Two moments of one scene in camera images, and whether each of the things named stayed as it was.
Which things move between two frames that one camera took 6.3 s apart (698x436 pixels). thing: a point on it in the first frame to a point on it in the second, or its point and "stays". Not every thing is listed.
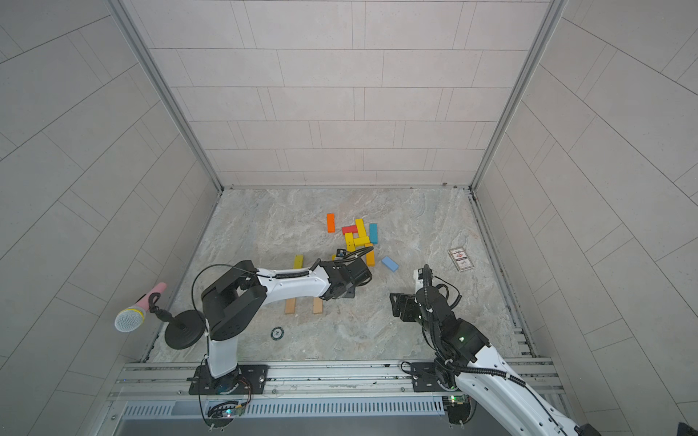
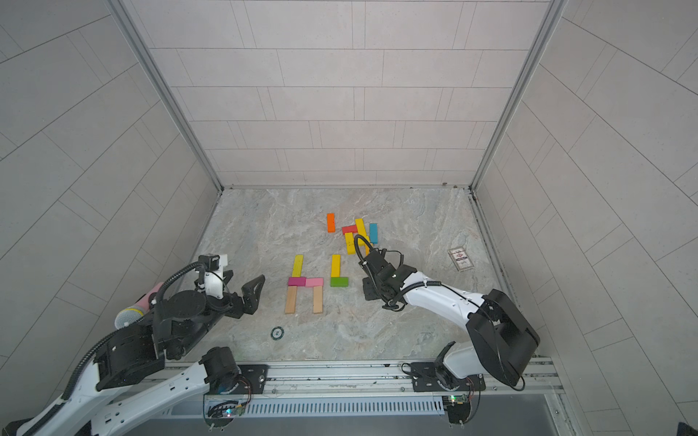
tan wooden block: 317,305 stays
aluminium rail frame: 285,379 stays
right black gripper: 403,299 to 368,292
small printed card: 461,259 stays
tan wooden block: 291,305 stays
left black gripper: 352,292 to 240,308
